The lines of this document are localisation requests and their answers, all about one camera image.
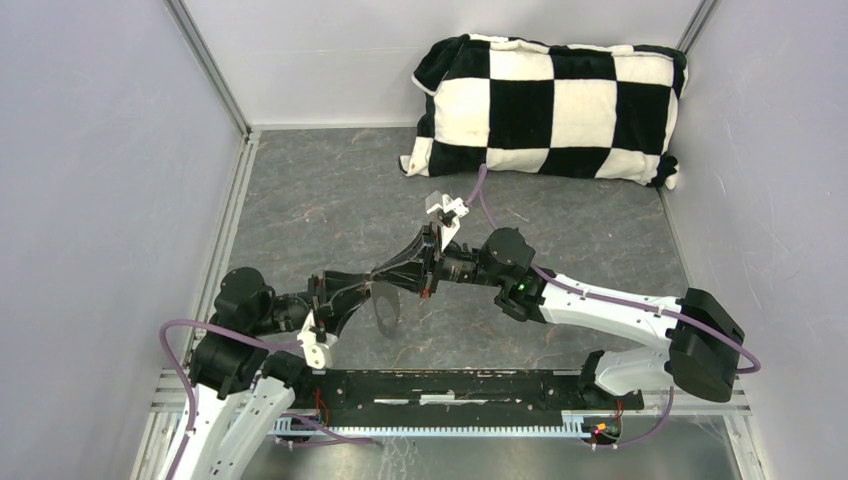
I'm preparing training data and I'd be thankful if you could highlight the base circuit board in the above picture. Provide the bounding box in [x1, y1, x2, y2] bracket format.
[582, 419, 622, 444]
[288, 413, 326, 432]

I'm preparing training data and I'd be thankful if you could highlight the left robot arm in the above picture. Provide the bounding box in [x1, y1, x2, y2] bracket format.
[159, 267, 372, 479]

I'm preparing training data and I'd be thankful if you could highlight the purple cable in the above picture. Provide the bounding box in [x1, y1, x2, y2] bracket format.
[157, 319, 306, 480]
[464, 164, 762, 450]

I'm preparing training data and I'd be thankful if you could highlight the black white checkered pillow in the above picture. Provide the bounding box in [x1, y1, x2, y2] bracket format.
[398, 34, 688, 189]

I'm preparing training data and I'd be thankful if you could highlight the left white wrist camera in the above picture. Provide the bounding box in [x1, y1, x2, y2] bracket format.
[297, 310, 338, 370]

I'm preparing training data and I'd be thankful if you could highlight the aluminium frame rail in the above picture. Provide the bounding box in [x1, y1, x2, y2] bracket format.
[149, 369, 752, 417]

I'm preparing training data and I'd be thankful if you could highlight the left base circuit board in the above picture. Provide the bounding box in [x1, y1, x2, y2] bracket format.
[288, 413, 326, 432]

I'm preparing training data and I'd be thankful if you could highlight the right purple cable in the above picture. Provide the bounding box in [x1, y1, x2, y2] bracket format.
[464, 164, 762, 450]

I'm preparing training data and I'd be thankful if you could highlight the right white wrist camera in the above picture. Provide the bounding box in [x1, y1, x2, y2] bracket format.
[425, 191, 469, 252]

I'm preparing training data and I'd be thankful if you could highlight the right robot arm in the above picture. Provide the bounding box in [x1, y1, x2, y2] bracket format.
[370, 225, 744, 408]

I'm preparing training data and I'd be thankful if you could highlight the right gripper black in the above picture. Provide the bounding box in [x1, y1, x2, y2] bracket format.
[370, 222, 506, 299]

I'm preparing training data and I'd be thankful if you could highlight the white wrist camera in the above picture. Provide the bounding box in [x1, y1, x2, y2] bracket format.
[425, 191, 469, 252]
[297, 310, 338, 370]

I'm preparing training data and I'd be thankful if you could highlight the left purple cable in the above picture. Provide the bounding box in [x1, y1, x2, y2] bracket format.
[157, 319, 306, 480]

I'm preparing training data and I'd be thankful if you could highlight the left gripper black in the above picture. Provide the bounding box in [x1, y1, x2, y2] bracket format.
[252, 267, 376, 337]

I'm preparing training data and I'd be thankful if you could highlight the white toothed cable strip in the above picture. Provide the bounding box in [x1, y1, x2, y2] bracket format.
[264, 413, 598, 439]

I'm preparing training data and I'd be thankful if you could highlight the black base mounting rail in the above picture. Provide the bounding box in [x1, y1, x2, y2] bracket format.
[292, 370, 644, 428]

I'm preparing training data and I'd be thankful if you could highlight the right base circuit board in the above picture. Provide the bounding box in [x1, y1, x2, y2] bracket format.
[582, 419, 622, 444]

